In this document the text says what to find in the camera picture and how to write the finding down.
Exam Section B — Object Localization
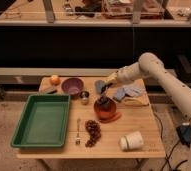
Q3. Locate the wooden table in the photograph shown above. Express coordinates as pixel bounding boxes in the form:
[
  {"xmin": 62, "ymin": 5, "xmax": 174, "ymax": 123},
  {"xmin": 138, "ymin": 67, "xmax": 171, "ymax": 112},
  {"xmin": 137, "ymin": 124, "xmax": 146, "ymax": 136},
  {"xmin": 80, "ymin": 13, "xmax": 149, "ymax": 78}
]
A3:
[{"xmin": 17, "ymin": 77, "xmax": 165, "ymax": 159}]

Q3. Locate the orange fruit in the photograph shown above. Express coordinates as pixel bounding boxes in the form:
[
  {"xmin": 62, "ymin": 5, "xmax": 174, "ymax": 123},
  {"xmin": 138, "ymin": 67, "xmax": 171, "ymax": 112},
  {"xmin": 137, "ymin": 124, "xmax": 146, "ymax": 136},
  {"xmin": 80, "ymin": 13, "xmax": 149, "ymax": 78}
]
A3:
[{"xmin": 50, "ymin": 75, "xmax": 60, "ymax": 85}]

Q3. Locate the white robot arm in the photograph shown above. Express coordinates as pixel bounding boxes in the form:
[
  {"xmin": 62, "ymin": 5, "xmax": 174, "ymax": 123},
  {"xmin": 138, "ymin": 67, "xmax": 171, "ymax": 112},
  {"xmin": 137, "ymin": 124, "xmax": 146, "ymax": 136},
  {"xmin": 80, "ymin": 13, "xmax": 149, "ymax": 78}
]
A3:
[{"xmin": 102, "ymin": 52, "xmax": 191, "ymax": 171}]

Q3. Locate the metal fork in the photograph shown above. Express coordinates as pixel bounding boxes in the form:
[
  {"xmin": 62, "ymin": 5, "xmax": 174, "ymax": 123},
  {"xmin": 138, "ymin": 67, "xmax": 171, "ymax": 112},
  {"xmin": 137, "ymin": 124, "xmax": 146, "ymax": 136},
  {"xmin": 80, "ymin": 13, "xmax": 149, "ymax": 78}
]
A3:
[{"xmin": 75, "ymin": 118, "xmax": 81, "ymax": 145}]

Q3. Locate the dark sponge block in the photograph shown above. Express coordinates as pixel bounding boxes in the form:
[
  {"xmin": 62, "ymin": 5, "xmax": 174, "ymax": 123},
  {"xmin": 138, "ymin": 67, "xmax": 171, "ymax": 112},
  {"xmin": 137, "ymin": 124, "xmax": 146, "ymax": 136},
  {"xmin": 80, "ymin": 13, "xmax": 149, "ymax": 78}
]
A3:
[{"xmin": 43, "ymin": 87, "xmax": 57, "ymax": 94}]

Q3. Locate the purple bowl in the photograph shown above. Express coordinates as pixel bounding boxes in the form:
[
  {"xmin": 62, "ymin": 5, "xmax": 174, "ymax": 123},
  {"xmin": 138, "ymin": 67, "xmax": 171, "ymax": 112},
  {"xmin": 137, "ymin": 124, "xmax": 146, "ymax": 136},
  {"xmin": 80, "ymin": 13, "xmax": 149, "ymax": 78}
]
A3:
[{"xmin": 61, "ymin": 78, "xmax": 84, "ymax": 96}]

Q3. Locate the dark dish brush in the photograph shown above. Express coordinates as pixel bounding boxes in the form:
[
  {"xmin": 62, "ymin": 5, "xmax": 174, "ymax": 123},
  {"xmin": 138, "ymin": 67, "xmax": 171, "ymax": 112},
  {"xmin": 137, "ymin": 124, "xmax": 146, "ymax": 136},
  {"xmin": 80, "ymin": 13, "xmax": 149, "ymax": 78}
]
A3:
[{"xmin": 99, "ymin": 92, "xmax": 110, "ymax": 109}]

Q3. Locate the bunch of dark grapes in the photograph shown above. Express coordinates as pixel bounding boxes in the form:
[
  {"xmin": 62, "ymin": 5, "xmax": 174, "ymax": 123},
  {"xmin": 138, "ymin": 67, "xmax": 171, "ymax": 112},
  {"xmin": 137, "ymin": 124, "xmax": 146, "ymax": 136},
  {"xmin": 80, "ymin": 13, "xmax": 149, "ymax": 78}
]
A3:
[{"xmin": 85, "ymin": 120, "xmax": 101, "ymax": 147}]

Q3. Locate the blue grey sponge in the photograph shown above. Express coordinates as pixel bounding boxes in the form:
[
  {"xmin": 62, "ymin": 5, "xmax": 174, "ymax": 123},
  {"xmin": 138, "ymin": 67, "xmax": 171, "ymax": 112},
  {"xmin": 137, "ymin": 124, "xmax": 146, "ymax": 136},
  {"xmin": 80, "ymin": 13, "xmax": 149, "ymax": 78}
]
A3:
[{"xmin": 95, "ymin": 80, "xmax": 105, "ymax": 94}]

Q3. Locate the black power box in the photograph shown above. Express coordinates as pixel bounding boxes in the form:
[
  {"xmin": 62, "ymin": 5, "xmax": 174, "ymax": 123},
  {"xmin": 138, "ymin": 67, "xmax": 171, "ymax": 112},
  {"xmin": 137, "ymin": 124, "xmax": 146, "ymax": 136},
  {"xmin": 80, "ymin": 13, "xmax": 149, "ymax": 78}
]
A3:
[{"xmin": 176, "ymin": 125, "xmax": 191, "ymax": 147}]

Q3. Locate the small metal cup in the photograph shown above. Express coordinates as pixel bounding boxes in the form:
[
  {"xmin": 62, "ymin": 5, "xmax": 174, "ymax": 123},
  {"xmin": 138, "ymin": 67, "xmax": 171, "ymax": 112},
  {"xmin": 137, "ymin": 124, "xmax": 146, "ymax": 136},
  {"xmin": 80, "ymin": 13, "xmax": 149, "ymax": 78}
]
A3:
[{"xmin": 80, "ymin": 91, "xmax": 89, "ymax": 105}]

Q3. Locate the yellow cloth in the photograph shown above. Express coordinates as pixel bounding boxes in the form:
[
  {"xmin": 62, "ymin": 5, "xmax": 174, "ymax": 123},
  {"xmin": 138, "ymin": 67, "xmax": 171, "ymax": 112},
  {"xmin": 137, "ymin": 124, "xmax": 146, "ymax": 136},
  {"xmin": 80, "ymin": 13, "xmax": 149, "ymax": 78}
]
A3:
[{"xmin": 122, "ymin": 94, "xmax": 149, "ymax": 107}]

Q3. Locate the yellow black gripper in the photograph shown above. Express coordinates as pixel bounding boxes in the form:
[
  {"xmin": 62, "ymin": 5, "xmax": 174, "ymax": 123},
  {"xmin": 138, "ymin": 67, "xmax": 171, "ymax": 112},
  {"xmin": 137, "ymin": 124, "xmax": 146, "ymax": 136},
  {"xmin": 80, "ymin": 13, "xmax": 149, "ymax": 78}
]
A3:
[{"xmin": 101, "ymin": 72, "xmax": 117, "ymax": 93}]

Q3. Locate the blue cloth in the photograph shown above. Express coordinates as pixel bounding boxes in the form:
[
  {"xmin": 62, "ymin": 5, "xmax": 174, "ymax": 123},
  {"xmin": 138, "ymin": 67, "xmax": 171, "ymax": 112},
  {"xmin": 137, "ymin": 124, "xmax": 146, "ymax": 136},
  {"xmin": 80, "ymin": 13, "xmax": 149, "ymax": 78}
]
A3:
[{"xmin": 113, "ymin": 84, "xmax": 144, "ymax": 102}]

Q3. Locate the green plastic tray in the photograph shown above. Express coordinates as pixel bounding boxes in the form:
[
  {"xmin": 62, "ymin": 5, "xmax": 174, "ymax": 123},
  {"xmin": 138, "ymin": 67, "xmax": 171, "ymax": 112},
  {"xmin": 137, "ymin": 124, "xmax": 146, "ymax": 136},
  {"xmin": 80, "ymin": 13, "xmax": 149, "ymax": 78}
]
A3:
[{"xmin": 11, "ymin": 95, "xmax": 71, "ymax": 148}]

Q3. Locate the white cup on side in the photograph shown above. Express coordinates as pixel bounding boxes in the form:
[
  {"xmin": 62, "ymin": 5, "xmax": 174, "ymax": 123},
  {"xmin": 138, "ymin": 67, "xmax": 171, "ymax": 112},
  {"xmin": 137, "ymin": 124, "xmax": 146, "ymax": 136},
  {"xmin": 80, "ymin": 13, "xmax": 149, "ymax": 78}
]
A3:
[{"xmin": 119, "ymin": 131, "xmax": 144, "ymax": 151}]

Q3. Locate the red bowl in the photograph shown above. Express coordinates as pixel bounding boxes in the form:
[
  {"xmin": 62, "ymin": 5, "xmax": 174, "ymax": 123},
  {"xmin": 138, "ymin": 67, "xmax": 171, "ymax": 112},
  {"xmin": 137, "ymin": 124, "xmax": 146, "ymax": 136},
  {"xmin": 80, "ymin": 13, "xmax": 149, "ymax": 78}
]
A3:
[{"xmin": 94, "ymin": 99, "xmax": 116, "ymax": 120}]

